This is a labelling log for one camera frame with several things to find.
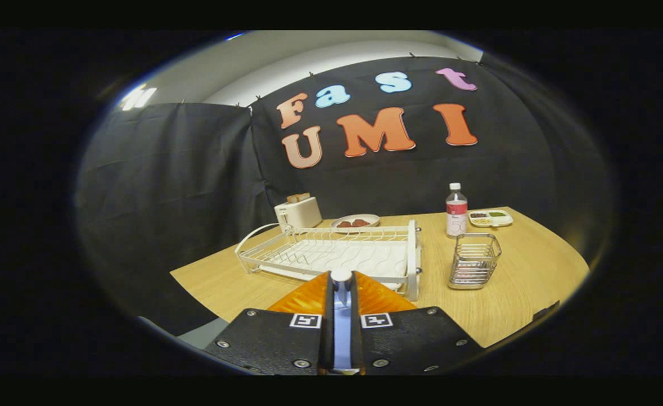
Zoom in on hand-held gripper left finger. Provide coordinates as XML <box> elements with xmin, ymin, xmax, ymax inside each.
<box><xmin>203</xmin><ymin>271</ymin><xmax>335</xmax><ymax>376</ymax></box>

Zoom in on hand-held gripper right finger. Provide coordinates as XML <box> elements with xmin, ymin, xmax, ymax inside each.
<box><xmin>351</xmin><ymin>271</ymin><xmax>485</xmax><ymax>376</ymax></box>

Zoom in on blue-handled metal spoon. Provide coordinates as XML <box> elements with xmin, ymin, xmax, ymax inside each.
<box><xmin>330</xmin><ymin>269</ymin><xmax>355</xmax><ymax>372</ymax></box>

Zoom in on metal wire basket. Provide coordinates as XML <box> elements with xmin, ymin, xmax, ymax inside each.
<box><xmin>448</xmin><ymin>233</ymin><xmax>502</xmax><ymax>290</ymax></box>

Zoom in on white wire dish rack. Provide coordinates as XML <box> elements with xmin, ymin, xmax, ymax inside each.
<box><xmin>235</xmin><ymin>219</ymin><xmax>422</xmax><ymax>302</ymax></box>

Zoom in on beige oval plate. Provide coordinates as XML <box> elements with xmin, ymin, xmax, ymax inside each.
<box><xmin>330</xmin><ymin>214</ymin><xmax>381</xmax><ymax>229</ymax></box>

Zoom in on white toaster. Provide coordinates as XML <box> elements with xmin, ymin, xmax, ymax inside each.
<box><xmin>274</xmin><ymin>193</ymin><xmax>323</xmax><ymax>231</ymax></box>

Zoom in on clear plastic water bottle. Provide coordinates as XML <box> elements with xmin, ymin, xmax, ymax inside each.
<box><xmin>445</xmin><ymin>183</ymin><xmax>468</xmax><ymax>238</ymax></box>

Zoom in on white divided food tray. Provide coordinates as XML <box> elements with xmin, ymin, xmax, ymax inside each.
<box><xmin>468</xmin><ymin>209</ymin><xmax>514</xmax><ymax>228</ymax></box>

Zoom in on black backdrop cloth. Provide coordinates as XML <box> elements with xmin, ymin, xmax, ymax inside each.
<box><xmin>75</xmin><ymin>54</ymin><xmax>617</xmax><ymax>339</ymax></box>

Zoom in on ceiling light panel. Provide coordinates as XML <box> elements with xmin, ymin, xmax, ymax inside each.
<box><xmin>120</xmin><ymin>85</ymin><xmax>157</xmax><ymax>111</ymax></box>

